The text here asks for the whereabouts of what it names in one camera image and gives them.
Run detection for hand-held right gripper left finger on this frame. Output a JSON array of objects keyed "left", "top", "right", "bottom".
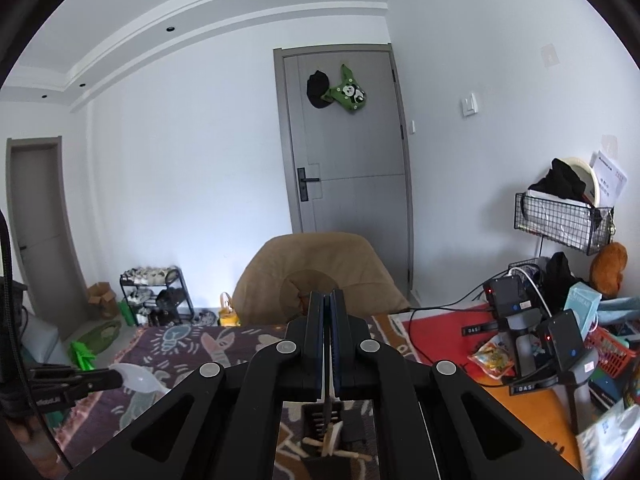
[{"left": 65, "top": 290, "right": 329, "bottom": 480}]

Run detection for black utensil organizer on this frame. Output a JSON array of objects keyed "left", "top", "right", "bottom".
[{"left": 300, "top": 401, "right": 377, "bottom": 480}]

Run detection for wooden chopstick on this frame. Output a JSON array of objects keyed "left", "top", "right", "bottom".
[
  {"left": 302, "top": 436, "right": 373, "bottom": 462},
  {"left": 323, "top": 400, "right": 336, "bottom": 457}
]

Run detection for black wire basket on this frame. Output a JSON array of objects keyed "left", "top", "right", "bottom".
[{"left": 515, "top": 191, "right": 616, "bottom": 256}]

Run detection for narrow grey door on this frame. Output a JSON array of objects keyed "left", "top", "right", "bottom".
[{"left": 6, "top": 136, "right": 89, "bottom": 342}]

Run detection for red plastic basket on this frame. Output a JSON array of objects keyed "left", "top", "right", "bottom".
[{"left": 585, "top": 327, "right": 635, "bottom": 377}]

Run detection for brown plush toy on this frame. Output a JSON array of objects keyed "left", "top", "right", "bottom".
[{"left": 589, "top": 241, "right": 629, "bottom": 299}]

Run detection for colourful snack packet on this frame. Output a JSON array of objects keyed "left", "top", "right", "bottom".
[{"left": 467, "top": 336, "right": 517, "bottom": 379}]

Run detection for white round plate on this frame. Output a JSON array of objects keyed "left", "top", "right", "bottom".
[{"left": 564, "top": 156, "right": 602, "bottom": 207}]

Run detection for red mat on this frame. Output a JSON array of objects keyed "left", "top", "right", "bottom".
[{"left": 395, "top": 304, "right": 503, "bottom": 388}]

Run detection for black cloth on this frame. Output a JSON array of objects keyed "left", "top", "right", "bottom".
[{"left": 529, "top": 158, "right": 589, "bottom": 201}]

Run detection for white blue packet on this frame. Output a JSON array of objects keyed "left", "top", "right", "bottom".
[{"left": 574, "top": 404, "right": 640, "bottom": 480}]

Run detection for cardboard box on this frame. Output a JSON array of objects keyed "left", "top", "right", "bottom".
[{"left": 87, "top": 282, "right": 119, "bottom": 319}]

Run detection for black bag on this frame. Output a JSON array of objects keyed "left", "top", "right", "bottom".
[{"left": 544, "top": 251, "right": 583, "bottom": 307}]

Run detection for grey cushion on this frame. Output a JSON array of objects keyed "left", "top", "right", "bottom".
[{"left": 20, "top": 311, "right": 67, "bottom": 367}]

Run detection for white paper sheets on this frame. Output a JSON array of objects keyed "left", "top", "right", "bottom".
[{"left": 591, "top": 150, "right": 629, "bottom": 206}]

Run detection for white slim plastic spoon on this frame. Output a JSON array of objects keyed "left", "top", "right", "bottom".
[{"left": 109, "top": 364, "right": 172, "bottom": 397}]

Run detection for black cable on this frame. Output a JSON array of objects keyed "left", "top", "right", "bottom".
[{"left": 409, "top": 285, "right": 496, "bottom": 367}]

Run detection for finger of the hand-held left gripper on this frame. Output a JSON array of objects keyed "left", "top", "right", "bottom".
[
  {"left": 34, "top": 385, "right": 103, "bottom": 415},
  {"left": 27, "top": 366, "right": 124, "bottom": 390}
]

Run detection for printed woven blanket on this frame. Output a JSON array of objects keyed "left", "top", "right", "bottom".
[{"left": 50, "top": 322, "right": 412, "bottom": 480}]

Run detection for black shoe rack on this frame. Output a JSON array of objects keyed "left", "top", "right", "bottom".
[{"left": 120, "top": 266, "right": 196, "bottom": 329}]

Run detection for white cable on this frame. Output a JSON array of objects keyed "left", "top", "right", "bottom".
[{"left": 509, "top": 266, "right": 547, "bottom": 312}]

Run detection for light blue box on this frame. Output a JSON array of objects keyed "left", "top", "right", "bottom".
[{"left": 564, "top": 281, "right": 602, "bottom": 342}]

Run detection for yellow bag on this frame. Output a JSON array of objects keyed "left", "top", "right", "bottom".
[{"left": 218, "top": 291, "right": 242, "bottom": 327}]

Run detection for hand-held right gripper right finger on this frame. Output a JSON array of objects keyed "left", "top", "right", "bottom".
[{"left": 329, "top": 289, "right": 584, "bottom": 480}]

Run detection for bright green toy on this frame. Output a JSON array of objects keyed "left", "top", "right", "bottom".
[{"left": 70, "top": 341, "right": 99, "bottom": 372}]

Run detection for black hat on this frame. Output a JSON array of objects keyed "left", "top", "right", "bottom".
[{"left": 306, "top": 70, "right": 331, "bottom": 109}]

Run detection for tan cushioned chair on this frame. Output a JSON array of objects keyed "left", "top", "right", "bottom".
[{"left": 232, "top": 232, "right": 412, "bottom": 327}]

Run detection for green panda hat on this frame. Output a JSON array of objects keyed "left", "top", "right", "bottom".
[{"left": 322, "top": 64, "right": 368, "bottom": 115}]

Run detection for black camera on grey stand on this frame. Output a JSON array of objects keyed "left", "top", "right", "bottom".
[
  {"left": 509, "top": 309, "right": 601, "bottom": 435},
  {"left": 461, "top": 276, "right": 552, "bottom": 380}
]

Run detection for black door handle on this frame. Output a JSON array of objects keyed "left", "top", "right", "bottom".
[{"left": 297, "top": 167, "right": 321, "bottom": 203}]

